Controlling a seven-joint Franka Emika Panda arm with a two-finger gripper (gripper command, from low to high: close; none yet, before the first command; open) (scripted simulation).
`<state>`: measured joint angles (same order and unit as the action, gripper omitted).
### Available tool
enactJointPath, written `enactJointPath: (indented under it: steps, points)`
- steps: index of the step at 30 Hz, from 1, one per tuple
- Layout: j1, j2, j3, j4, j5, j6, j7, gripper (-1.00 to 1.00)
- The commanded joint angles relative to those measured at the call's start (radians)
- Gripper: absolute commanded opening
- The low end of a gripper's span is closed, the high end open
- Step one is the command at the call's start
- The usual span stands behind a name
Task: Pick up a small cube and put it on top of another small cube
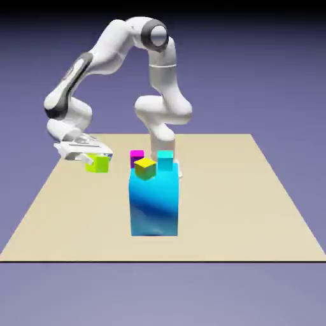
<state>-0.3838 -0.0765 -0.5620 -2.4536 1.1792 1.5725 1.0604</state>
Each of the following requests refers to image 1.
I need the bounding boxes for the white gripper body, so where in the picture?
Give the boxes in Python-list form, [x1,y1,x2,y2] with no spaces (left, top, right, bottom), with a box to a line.
[53,141,113,161]

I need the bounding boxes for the small lime green cube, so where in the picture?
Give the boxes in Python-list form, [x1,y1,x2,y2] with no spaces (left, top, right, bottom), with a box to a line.
[85,153,110,174]

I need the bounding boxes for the small magenta cube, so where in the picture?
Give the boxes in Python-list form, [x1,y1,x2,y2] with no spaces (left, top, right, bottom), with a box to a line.
[130,150,145,169]

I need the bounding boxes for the small yellow cube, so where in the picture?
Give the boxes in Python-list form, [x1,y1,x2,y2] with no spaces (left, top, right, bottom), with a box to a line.
[134,157,157,181]

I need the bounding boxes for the small cyan cube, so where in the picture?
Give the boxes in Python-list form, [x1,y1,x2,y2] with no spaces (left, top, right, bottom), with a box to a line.
[157,150,174,172]

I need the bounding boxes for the large blue box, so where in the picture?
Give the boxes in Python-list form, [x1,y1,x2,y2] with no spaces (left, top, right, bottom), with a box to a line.
[128,162,180,237]

